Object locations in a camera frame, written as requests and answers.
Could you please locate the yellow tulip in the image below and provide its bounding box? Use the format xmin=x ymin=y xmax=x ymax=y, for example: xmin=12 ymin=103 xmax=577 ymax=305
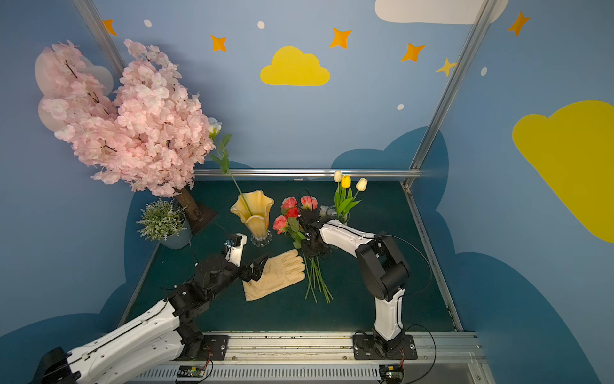
xmin=338 ymin=175 xmax=351 ymax=214

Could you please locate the cream tulip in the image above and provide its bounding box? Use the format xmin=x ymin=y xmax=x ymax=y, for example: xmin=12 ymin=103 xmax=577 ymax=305
xmin=334 ymin=171 xmax=344 ymax=211

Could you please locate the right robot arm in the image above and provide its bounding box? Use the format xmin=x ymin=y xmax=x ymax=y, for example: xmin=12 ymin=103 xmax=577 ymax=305
xmin=298 ymin=211 xmax=411 ymax=355

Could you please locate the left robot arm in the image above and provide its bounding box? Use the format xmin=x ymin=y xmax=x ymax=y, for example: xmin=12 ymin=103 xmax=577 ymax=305
xmin=32 ymin=255 xmax=268 ymax=383

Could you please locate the red rose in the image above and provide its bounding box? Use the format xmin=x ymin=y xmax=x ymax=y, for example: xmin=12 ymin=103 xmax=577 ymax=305
xmin=286 ymin=207 xmax=300 ymax=219

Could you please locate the clear glass ribbon vase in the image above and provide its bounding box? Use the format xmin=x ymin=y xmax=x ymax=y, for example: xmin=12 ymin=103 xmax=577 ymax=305
xmin=319 ymin=206 xmax=350 ymax=226

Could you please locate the beige work glove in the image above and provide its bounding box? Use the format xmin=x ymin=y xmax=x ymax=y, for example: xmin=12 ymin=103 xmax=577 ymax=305
xmin=243 ymin=250 xmax=306 ymax=302

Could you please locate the pink rose back left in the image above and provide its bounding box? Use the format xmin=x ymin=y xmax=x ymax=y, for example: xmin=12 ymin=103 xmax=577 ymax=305
xmin=281 ymin=197 xmax=298 ymax=211

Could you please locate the dark metal tree base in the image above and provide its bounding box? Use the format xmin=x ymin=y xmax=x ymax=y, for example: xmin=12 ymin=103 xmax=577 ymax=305
xmin=174 ymin=187 xmax=218 ymax=235

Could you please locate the yellow fluted glass vase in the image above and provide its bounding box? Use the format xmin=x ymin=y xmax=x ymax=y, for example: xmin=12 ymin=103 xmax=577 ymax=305
xmin=230 ymin=190 xmax=274 ymax=247

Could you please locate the small green potted plant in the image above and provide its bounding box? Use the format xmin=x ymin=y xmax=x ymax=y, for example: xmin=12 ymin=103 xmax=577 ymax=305
xmin=138 ymin=199 xmax=192 ymax=250

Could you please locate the left green circuit board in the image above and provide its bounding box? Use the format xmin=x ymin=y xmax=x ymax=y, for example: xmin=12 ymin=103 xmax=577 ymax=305
xmin=176 ymin=366 xmax=207 ymax=381

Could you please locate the green circuit board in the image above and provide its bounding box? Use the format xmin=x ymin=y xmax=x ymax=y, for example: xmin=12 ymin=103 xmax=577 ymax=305
xmin=378 ymin=365 xmax=404 ymax=384
xmin=176 ymin=366 xmax=207 ymax=381

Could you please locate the right green circuit board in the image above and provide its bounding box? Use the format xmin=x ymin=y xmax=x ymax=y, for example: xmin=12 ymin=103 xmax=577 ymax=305
xmin=378 ymin=365 xmax=404 ymax=384

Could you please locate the pink cherry blossom tree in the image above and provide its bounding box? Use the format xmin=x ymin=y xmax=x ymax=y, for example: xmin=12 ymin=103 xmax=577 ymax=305
xmin=40 ymin=39 xmax=216 ymax=198

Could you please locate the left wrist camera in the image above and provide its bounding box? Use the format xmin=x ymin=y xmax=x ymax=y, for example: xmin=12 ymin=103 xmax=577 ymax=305
xmin=225 ymin=233 xmax=247 ymax=267

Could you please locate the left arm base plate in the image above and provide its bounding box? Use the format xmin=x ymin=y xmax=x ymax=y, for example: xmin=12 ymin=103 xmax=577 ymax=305
xmin=178 ymin=334 xmax=230 ymax=361

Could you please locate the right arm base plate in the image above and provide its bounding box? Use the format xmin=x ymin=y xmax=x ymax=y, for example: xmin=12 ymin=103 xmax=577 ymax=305
xmin=352 ymin=331 xmax=418 ymax=360

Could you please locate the aluminium mounting rail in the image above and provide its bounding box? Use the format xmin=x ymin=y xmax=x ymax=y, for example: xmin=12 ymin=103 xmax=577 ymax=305
xmin=132 ymin=331 xmax=495 ymax=383

